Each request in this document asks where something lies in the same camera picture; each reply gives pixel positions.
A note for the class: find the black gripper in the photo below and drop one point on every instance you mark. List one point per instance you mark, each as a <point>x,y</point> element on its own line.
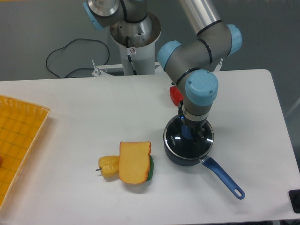
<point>194,122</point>

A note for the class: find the glass lid with blue knob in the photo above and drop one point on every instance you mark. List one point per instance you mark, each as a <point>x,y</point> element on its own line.
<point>178,140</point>

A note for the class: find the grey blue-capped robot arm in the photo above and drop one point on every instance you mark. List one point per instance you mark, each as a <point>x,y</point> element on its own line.
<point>183,63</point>

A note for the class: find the dark blue saucepan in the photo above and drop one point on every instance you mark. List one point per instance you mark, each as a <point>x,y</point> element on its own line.
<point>211,164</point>

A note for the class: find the red toy bell pepper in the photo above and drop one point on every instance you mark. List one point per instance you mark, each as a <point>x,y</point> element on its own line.
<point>175,94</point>

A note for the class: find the toy sandwich bread slice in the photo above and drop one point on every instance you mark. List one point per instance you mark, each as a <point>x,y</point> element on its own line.
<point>136,165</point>

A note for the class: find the yellow toy bell pepper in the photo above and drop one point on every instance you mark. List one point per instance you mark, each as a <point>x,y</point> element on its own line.
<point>108,166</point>

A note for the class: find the black device at table edge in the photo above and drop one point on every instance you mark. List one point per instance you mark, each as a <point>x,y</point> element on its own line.
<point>295,200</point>

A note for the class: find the yellow woven basket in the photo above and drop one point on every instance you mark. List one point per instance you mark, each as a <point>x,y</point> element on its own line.
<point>20,125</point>

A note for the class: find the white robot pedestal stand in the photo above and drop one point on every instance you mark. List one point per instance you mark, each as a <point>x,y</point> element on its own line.
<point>136,35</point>

